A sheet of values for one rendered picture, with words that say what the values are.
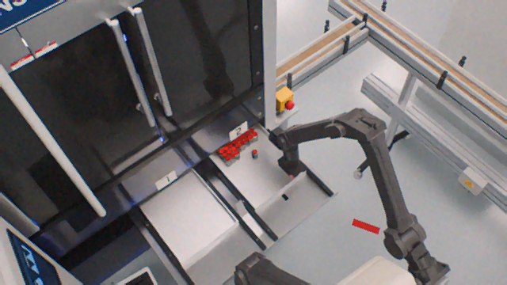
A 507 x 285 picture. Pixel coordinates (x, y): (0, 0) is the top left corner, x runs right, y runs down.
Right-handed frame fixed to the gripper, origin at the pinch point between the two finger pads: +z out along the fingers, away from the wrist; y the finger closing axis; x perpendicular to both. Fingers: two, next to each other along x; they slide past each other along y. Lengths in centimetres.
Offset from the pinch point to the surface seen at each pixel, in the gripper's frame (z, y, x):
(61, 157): -65, 8, 66
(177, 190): -0.5, 26.5, 38.2
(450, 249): 99, -43, -73
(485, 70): 37, 2, -144
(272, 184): 2.7, 4.5, 7.5
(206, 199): 1.1, 16.0, 31.4
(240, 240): 4.6, -5.5, 31.4
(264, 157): 0.9, 16.1, 1.5
